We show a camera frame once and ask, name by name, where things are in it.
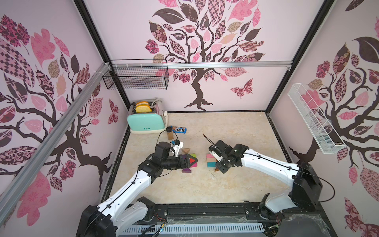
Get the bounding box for mint green toaster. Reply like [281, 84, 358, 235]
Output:
[127, 98, 168, 134]

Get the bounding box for beige rectangular block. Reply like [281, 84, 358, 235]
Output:
[206, 158, 217, 163]

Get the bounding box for natural wood triangle block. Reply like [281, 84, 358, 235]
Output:
[182, 148, 190, 154]

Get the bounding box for blue candy bag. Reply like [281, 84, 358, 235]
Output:
[171, 126, 187, 134]

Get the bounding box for yellow toast front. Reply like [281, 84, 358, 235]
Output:
[135, 104, 152, 113]

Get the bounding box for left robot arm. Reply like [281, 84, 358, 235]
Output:
[76, 154, 198, 237]

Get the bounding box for purple triangle block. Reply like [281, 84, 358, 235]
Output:
[182, 168, 191, 173]

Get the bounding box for teal rectangular block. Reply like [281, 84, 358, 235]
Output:
[207, 162, 216, 167]

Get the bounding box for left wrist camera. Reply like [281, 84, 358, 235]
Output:
[154, 139, 184, 159]

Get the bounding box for black wire basket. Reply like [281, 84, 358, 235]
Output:
[103, 59, 169, 90]

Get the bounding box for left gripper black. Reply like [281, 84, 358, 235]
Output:
[160, 153, 196, 170]

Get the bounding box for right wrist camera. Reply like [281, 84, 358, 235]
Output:
[209, 145, 224, 162]

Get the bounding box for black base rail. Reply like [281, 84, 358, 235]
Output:
[131, 201, 337, 237]

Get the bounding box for white slotted cable duct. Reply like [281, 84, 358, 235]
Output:
[121, 223, 265, 237]

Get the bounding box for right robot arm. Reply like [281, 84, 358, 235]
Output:
[209, 140, 323, 220]

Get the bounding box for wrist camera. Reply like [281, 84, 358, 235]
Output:
[209, 145, 224, 162]
[154, 139, 184, 159]

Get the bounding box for white wire shelf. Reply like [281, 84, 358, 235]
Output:
[288, 83, 347, 154]

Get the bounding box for yellow toast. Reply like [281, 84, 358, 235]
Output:
[135, 104, 152, 113]
[135, 101, 150, 107]

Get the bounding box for yellow toast back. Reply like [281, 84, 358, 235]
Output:
[135, 101, 150, 107]

